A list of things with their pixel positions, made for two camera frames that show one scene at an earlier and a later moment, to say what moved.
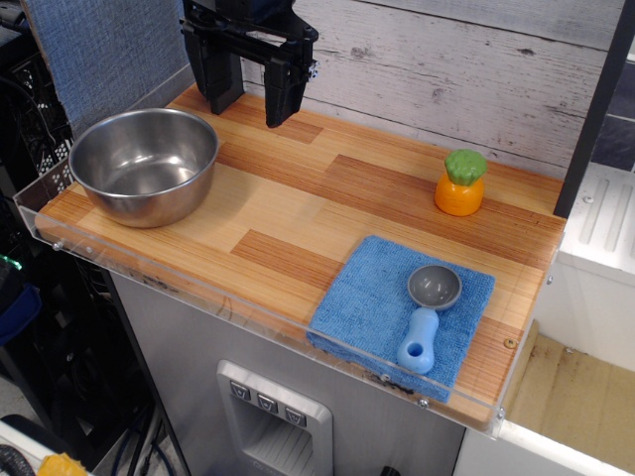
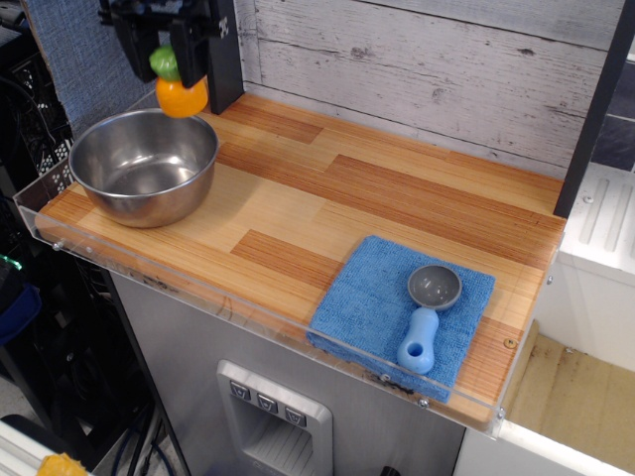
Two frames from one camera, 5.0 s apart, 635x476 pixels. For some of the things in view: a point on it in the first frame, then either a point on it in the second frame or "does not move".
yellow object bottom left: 61,464 does not move
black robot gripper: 214,40 -> 192,28
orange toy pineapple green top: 460,190 -> 175,99
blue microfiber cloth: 368,315 does not move
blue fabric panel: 105,55 does not move
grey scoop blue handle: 435,288 does not move
